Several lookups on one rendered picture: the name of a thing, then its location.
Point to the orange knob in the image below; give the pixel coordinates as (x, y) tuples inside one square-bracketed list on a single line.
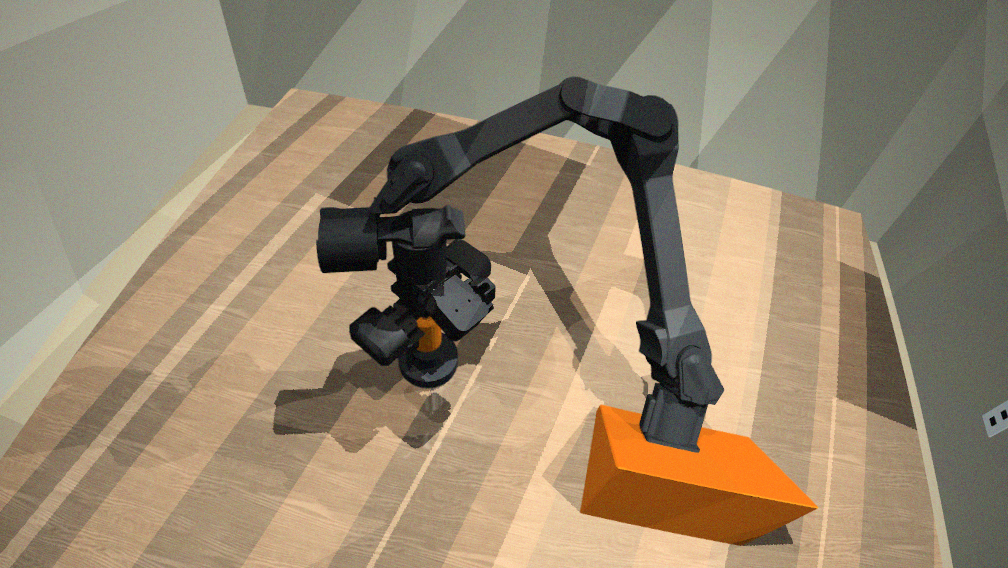
[(432, 339)]

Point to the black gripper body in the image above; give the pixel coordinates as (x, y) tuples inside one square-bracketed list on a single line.
[(385, 338)]

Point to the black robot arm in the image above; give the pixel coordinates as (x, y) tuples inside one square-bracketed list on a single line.
[(643, 132)]

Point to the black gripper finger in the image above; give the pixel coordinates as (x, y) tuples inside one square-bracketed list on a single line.
[(413, 340)]

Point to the dark grey round pedestal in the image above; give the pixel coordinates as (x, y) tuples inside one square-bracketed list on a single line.
[(429, 369)]

